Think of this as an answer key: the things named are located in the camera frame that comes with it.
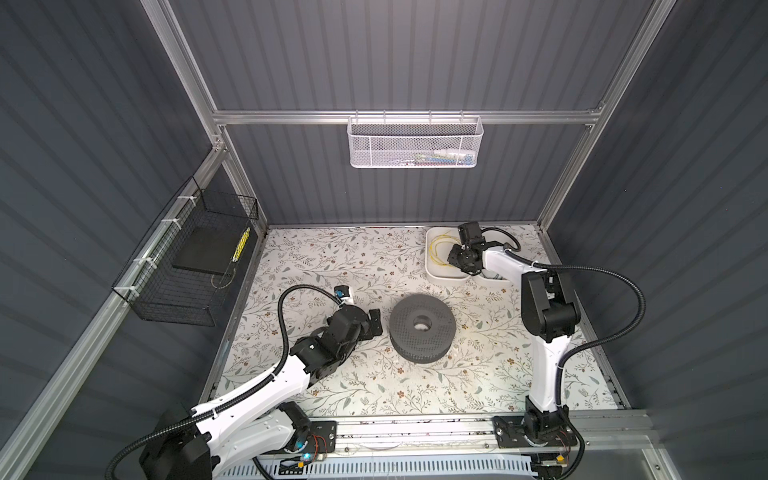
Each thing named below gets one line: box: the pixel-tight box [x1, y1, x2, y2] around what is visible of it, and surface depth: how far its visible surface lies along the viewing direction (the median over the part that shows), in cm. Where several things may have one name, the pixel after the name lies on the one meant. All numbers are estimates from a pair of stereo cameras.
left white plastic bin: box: [425, 226, 472, 281], surface depth 111 cm
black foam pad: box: [172, 226, 247, 275], surface depth 77 cm
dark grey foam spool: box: [389, 294, 457, 364], surface depth 88 cm
